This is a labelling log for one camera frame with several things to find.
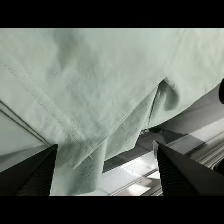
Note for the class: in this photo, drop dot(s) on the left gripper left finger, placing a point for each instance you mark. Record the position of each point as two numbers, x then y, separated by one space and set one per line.
31 175

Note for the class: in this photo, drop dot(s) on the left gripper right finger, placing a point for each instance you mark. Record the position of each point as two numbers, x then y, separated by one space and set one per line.
183 176

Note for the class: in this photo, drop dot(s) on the pale green T-shirt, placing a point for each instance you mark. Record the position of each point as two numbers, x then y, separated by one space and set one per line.
100 90

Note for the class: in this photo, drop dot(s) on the silver frame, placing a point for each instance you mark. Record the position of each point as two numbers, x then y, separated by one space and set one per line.
200 150

